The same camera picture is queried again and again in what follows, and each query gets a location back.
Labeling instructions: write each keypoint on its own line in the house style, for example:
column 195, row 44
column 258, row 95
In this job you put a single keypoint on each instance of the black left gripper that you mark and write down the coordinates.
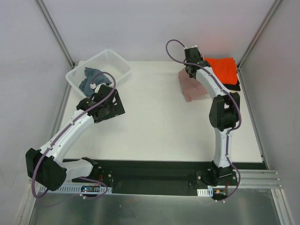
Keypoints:
column 116, row 103

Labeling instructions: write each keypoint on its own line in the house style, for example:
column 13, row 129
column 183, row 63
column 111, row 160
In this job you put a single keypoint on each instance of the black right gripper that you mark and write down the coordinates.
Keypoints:
column 192, row 53

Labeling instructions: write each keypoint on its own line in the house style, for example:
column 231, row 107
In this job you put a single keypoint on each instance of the pink t shirt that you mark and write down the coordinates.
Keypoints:
column 191, row 88

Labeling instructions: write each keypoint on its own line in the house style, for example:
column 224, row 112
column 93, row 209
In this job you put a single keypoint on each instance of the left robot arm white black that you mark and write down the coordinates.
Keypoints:
column 46, row 165

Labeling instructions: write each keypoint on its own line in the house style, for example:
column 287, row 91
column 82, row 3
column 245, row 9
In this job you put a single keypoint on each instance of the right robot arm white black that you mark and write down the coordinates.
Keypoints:
column 224, row 115

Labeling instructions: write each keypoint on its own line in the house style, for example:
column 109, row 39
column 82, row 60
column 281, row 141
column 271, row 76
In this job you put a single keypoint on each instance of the orange folded t shirt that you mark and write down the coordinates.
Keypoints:
column 225, row 70

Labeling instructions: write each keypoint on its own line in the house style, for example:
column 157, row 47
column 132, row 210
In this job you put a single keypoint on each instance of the blue grey t shirt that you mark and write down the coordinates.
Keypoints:
column 92, row 76

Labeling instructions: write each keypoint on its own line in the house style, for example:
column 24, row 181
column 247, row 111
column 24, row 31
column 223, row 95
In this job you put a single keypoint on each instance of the white plastic laundry basket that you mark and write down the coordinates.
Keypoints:
column 107, row 61

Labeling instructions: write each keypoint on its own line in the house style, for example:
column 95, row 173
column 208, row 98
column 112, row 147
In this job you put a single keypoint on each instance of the black folded t shirt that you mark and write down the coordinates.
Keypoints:
column 234, row 87

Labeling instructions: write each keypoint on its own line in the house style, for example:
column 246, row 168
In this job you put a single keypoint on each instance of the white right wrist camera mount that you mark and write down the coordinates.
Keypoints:
column 192, row 51

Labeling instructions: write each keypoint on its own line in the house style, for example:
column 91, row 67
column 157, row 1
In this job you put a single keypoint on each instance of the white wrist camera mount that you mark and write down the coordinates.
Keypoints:
column 192, row 51
column 95, row 88

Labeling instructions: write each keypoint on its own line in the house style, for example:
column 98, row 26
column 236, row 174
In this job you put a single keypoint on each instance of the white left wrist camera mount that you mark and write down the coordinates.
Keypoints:
column 95, row 88

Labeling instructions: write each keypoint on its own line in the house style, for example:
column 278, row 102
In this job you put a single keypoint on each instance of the left white cable duct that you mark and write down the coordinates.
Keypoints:
column 82, row 189

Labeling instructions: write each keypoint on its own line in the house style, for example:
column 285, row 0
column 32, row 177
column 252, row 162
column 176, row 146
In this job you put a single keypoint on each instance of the white cable duct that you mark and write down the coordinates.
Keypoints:
column 211, row 191
column 82, row 189

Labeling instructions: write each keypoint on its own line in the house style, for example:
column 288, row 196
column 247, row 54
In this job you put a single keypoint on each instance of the right aluminium frame post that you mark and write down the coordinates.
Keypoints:
column 274, row 7

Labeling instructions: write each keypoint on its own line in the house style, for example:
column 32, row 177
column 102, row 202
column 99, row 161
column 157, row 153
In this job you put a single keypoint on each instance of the aluminium frame post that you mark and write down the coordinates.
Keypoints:
column 274, row 7
column 46, row 15

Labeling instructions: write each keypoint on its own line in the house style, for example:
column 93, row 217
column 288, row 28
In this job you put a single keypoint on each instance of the right white cable duct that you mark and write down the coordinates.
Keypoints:
column 211, row 191

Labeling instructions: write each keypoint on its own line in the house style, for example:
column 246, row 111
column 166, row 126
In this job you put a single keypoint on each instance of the left aluminium frame post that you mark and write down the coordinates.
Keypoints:
column 46, row 15

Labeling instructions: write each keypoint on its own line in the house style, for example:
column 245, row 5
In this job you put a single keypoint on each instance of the aluminium rail profile front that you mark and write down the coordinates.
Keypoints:
column 260, row 178

